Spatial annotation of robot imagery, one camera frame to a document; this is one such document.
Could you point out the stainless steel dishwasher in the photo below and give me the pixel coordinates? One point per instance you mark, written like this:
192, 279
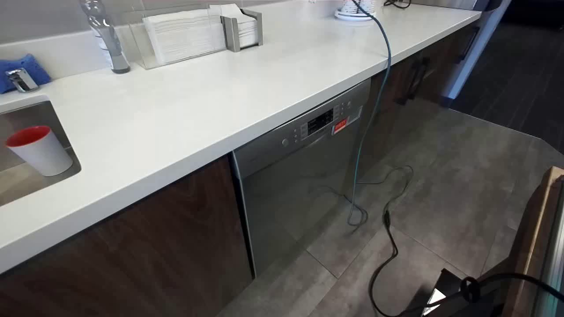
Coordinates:
292, 195

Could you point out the black device with white label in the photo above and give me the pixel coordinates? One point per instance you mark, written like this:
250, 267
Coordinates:
449, 279

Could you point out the white upright panel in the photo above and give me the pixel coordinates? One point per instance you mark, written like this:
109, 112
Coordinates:
476, 47

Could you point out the white dish rack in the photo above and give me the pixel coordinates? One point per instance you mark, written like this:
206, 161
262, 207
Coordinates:
181, 36

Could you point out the white round appliance base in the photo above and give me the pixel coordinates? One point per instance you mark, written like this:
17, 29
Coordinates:
352, 15

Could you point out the chrome faucet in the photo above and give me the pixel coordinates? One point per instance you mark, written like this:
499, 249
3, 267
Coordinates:
21, 80

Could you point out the dark wood sink cabinet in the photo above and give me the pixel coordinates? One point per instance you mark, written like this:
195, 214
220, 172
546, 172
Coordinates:
146, 253

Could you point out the white napkins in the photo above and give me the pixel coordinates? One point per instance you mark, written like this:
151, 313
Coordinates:
247, 33

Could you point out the white cup red inside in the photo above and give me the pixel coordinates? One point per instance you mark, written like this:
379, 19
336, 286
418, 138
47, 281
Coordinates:
44, 156

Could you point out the wooden robot cart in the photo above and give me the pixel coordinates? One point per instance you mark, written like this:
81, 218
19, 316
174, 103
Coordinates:
529, 253

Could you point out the steel undermount sink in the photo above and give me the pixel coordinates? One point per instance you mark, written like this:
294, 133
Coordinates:
23, 188

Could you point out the red sticker on dishwasher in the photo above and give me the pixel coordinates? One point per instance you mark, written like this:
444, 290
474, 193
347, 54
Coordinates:
340, 126

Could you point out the grey napkin holder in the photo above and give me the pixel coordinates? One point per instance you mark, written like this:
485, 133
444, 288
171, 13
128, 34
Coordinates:
229, 34

